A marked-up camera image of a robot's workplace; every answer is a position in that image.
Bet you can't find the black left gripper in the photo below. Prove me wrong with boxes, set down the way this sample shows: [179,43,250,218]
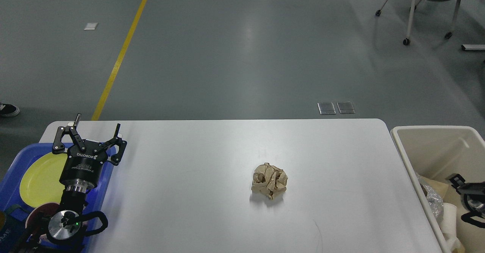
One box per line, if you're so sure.
[52,114,128,191]

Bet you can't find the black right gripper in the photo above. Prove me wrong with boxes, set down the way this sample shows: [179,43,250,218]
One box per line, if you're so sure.
[445,173,485,229]

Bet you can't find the white paper cup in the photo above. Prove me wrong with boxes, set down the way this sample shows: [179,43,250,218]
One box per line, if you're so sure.
[440,203,457,236]

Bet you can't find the brown paper bag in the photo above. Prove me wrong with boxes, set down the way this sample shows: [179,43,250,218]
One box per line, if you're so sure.
[417,175,450,199]

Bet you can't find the aluminium foil sheet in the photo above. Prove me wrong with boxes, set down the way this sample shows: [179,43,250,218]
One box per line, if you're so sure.
[415,173,444,222]

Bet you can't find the yellow plastic plate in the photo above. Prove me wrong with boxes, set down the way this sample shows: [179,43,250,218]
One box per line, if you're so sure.
[19,153,67,208]

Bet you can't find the pink mug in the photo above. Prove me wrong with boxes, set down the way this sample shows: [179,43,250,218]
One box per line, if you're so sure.
[25,202,89,244]

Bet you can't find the dark teal mug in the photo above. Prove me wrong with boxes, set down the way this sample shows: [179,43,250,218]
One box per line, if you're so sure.
[0,204,31,253]

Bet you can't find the brown paper ball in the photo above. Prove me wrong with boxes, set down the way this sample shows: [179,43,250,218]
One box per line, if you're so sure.
[251,163,289,200]

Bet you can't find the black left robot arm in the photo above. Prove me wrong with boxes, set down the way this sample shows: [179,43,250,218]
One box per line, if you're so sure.
[10,114,128,253]

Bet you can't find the beige plastic bin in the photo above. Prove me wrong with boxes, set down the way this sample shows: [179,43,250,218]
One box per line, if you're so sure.
[390,125,485,253]

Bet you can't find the blue plastic tray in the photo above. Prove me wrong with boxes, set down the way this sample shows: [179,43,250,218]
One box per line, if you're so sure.
[0,143,116,253]

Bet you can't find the black and white shoe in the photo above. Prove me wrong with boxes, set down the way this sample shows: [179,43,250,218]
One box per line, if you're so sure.
[0,103,20,118]

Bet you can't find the white floor marker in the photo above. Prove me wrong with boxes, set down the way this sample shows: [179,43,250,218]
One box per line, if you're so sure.
[83,22,99,31]

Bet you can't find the right metal floor plate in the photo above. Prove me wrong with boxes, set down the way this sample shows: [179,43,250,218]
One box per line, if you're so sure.
[336,102,356,114]

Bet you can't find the metal floor plate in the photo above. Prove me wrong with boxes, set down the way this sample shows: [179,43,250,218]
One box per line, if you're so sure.
[336,102,356,114]
[317,102,336,115]

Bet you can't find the white bar on floor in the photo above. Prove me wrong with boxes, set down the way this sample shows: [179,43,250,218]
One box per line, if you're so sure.
[461,44,485,52]

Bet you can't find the left metal floor plate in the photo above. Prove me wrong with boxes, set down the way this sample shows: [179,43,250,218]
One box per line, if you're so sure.
[317,102,336,115]

